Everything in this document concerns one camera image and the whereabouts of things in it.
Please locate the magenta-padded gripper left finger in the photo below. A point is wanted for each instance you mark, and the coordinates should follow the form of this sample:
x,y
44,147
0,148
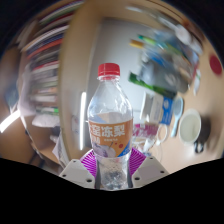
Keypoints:
x,y
76,172

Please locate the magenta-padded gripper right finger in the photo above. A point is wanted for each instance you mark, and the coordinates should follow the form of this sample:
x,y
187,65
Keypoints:
x,y
148,170

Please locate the clear drink bottle red cap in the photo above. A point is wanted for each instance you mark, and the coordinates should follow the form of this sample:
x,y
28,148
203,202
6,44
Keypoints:
x,y
110,133

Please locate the round white compact dish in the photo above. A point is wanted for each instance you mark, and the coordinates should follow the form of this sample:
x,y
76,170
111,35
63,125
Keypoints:
x,y
162,133

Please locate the magenta pouch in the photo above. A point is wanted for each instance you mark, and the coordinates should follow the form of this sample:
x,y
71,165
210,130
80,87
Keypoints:
x,y
145,130

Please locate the white LED light bar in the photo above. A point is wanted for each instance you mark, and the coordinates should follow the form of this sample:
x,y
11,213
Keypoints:
x,y
9,121
82,120

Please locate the black mug white inside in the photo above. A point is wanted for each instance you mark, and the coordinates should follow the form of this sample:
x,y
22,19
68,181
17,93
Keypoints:
x,y
191,128

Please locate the teal hand brush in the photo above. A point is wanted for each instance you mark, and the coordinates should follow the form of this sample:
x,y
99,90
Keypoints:
x,y
177,110

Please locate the green glass bottle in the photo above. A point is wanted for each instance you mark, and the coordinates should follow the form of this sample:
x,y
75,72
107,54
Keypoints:
x,y
140,81

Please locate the grey shaker bottle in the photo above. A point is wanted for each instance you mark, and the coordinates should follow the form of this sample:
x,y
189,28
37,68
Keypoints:
x,y
163,76

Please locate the flat round red coaster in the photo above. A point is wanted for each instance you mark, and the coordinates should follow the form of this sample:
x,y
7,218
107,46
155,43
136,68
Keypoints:
x,y
215,65

